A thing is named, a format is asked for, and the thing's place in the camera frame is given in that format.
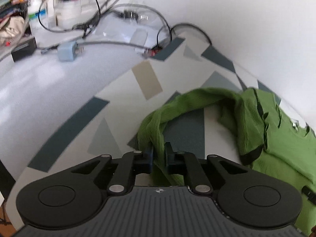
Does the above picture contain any grey cable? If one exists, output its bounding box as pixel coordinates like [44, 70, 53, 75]
[40, 3, 174, 55]

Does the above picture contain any white plastic bottle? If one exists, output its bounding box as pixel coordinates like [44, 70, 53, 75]
[27, 0, 48, 37]

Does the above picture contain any black cable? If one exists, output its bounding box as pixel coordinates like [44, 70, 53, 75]
[38, 0, 213, 46]

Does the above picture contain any geometric patterned bed sheet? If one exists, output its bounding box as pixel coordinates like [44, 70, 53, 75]
[4, 30, 316, 230]

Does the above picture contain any black box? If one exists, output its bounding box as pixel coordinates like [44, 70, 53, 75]
[11, 36, 37, 62]

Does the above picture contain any green knit sweater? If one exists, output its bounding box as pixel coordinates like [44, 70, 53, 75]
[136, 86, 316, 236]

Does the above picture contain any light blue adapter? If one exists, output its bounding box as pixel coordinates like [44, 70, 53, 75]
[57, 41, 84, 62]

